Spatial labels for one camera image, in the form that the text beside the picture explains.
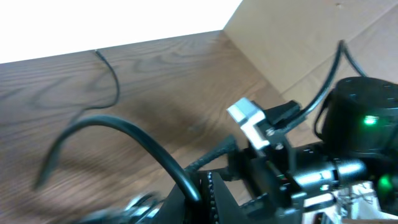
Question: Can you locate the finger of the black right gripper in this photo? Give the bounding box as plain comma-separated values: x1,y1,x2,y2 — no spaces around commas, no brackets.
185,135,238,172

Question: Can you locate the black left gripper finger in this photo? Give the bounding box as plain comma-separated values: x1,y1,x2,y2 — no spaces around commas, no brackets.
158,172,243,224

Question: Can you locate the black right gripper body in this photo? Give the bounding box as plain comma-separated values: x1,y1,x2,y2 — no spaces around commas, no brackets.
228,140,307,224

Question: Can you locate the thick black cable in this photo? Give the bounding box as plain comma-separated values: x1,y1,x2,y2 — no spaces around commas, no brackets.
34,114,203,205

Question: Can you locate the thin black cable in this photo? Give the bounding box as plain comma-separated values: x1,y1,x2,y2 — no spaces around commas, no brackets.
67,49,121,125

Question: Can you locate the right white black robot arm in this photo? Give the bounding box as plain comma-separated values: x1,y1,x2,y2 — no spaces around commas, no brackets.
188,77,397,223

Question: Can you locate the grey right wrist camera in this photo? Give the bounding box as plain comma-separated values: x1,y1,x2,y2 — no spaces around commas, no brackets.
228,98,305,151

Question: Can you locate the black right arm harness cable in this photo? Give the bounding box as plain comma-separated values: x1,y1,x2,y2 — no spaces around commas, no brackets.
279,39,368,134

